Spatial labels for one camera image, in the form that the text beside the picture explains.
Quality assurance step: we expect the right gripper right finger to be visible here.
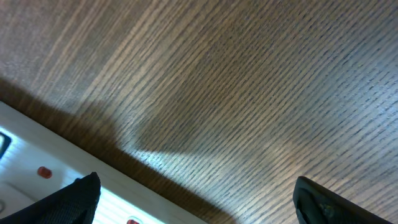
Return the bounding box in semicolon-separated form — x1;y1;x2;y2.
293;176;391;224

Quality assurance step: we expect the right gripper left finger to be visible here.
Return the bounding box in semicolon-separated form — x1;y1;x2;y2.
1;172;101;224

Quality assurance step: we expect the white power strip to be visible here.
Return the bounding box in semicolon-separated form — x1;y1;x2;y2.
1;104;200;224

